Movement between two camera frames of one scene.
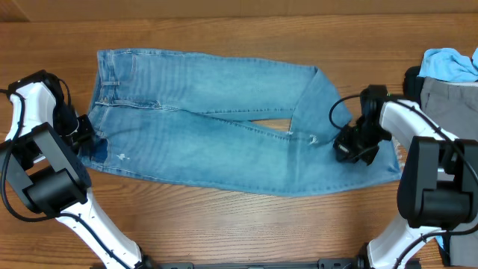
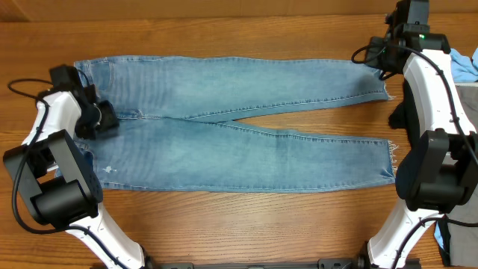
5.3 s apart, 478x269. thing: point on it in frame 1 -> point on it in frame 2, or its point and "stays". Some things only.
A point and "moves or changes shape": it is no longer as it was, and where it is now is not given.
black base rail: x=323 y=264 stays
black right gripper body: x=353 y=144 -> x=398 y=117
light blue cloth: x=449 y=65 stays
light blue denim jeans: x=222 y=125 moves or changes shape
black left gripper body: x=78 y=131 -> x=98 y=119
